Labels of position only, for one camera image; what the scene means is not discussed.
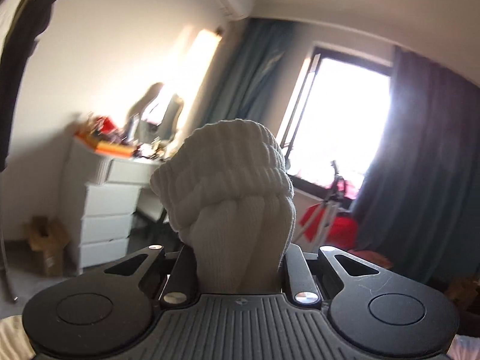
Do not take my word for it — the black chair with white seat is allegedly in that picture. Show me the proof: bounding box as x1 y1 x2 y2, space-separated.
134 189 182 251

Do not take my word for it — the clutter on dresser top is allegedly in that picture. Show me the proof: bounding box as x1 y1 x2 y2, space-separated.
75 82 184 160

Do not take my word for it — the brown cardboard box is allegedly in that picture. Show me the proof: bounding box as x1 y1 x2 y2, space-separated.
24 215 70 277

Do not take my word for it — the white drawer dresser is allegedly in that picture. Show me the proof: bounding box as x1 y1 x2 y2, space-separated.
58 136 160 274

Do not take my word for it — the red fabric on rack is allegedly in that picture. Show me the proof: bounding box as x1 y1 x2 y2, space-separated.
298 203 362 251

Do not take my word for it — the bright window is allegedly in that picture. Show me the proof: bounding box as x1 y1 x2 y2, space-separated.
277 46 392 200

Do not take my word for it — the dark teal right curtain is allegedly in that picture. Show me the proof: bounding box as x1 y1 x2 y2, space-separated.
352 48 479 282

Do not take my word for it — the pink and cream bed duvet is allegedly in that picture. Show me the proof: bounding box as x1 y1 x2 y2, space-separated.
0 315 480 360

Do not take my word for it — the teal left curtain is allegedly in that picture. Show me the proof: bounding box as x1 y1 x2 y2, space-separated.
199 18 297 126

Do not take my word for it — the white drying rack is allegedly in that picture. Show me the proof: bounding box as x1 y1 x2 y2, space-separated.
292 160 347 252

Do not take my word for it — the dark hanging garment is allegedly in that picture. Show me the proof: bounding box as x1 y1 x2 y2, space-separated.
1 0 57 170

